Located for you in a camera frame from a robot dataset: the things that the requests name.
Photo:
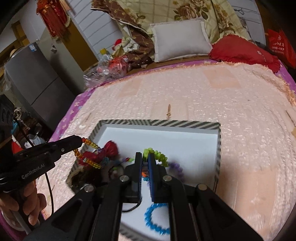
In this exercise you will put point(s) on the purple printed bed sheet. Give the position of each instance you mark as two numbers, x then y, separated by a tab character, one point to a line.
69	115

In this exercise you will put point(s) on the red white plush toy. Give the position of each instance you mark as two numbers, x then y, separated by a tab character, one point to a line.
118	44

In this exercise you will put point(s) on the black white striped box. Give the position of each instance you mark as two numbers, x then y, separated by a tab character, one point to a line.
161	122

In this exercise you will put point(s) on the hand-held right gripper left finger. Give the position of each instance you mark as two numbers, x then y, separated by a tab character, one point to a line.
138	171

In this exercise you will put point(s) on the clear plastic bags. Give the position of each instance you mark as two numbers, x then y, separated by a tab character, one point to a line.
101	74

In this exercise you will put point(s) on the grey refrigerator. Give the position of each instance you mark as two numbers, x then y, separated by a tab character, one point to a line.
34	81

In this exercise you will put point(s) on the red hanging tassel ornament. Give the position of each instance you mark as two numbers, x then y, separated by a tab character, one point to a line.
55	18

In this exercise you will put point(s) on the pink textured blanket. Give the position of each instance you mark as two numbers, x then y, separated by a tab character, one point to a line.
242	115

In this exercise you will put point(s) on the red shopping bag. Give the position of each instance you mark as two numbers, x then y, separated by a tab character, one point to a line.
279	46

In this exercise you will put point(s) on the dark brown scrunchie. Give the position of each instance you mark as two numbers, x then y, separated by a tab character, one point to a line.
92	177

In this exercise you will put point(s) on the person's left hand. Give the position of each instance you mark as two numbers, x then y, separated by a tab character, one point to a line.
30	206

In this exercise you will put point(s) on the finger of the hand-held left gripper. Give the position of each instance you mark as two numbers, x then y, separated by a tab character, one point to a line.
67	144

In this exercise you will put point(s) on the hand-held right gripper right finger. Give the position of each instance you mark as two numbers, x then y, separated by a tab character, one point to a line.
151	176

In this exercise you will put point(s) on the white pillow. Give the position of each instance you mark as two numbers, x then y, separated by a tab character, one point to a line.
180	39

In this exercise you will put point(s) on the red fringed pillow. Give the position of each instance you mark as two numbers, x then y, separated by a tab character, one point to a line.
240	51

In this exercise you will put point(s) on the red satin hair bow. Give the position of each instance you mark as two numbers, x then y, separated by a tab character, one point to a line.
111	148

